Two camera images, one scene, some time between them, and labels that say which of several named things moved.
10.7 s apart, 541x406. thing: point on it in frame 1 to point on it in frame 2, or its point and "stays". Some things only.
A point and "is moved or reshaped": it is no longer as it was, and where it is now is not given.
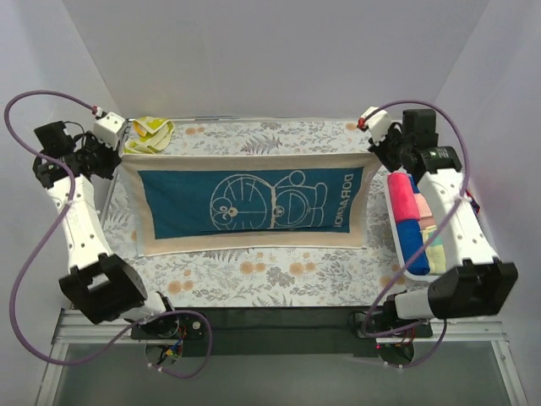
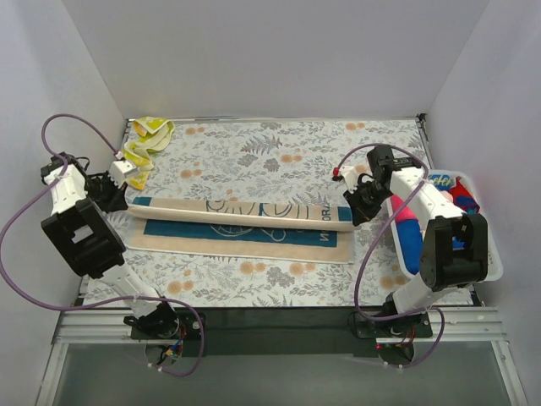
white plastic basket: x=428 y=277 stays
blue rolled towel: x=412 y=239 stays
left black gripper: x=106 y=156 to x=112 y=195
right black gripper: x=385 y=147 to x=363 y=204
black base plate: x=285 y=331 stays
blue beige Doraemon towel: x=182 y=203 is moved or reshaped
